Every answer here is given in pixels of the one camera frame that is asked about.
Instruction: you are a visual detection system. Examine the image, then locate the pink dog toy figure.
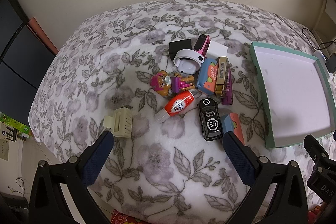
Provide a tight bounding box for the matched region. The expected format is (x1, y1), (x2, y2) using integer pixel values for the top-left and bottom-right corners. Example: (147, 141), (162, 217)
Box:
(150, 71), (195, 97)

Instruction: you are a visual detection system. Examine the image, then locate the purple rectangular box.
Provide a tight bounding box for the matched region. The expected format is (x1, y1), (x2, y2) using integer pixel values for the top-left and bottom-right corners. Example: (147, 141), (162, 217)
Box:
(222, 70), (233, 105)

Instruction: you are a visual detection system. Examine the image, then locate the floral grey white blanket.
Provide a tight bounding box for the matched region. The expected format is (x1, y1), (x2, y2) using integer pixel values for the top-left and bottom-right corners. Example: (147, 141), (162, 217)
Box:
(29, 0), (313, 223)

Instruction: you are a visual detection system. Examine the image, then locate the white charger cube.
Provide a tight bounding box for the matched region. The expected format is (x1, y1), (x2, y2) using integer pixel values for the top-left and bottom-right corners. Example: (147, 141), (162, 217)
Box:
(205, 40), (228, 60)

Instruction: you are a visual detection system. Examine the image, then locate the pink black smart watch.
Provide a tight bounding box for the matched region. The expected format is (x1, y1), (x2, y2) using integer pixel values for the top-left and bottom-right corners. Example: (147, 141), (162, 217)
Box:
(194, 34), (210, 56)

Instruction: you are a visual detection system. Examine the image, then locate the large blue orange toy box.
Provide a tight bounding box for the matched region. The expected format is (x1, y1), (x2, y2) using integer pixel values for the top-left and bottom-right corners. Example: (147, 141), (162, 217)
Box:
(195, 58), (218, 95)

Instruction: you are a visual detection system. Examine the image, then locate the cream hair claw clip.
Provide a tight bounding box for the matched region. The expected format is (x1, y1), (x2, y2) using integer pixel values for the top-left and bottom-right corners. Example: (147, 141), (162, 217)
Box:
(103, 107), (133, 138)

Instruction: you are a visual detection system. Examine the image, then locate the black cable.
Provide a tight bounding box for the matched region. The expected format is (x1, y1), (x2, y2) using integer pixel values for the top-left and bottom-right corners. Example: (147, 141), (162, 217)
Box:
(301, 27), (336, 57)

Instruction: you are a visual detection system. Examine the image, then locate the teal white tray box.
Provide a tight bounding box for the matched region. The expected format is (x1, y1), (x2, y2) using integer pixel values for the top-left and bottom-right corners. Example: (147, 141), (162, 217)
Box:
(249, 42), (335, 148)

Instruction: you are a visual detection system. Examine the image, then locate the black power adapter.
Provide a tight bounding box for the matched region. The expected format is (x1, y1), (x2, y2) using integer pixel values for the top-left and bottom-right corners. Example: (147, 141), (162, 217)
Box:
(169, 39), (192, 60)

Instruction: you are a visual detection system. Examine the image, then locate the black toy car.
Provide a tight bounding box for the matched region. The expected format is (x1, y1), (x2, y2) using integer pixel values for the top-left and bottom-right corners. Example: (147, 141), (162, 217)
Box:
(198, 98), (223, 141)

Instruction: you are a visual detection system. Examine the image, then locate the small blue orange eraser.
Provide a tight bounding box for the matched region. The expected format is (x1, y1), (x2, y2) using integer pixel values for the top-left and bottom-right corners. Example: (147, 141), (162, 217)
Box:
(220, 113), (245, 144)

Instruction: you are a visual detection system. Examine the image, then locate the red white glue bottle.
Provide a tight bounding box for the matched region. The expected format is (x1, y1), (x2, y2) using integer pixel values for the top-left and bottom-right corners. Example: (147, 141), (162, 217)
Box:
(154, 90), (195, 123)

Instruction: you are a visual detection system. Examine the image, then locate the white round strap device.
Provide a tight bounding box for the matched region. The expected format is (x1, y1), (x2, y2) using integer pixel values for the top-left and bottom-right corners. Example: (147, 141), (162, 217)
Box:
(173, 49), (205, 75)

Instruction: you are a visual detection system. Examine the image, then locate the salmon pink board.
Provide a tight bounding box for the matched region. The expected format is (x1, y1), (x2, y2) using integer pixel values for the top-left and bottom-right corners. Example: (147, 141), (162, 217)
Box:
(29, 18), (59, 55)

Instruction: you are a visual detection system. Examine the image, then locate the dark cabinet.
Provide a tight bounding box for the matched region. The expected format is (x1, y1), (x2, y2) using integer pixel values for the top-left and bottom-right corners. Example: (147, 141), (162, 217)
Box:
(1, 0), (55, 124)

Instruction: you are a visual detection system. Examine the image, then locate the gold black patterned box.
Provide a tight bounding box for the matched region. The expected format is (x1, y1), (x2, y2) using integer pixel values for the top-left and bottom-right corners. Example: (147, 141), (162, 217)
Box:
(215, 57), (229, 98)

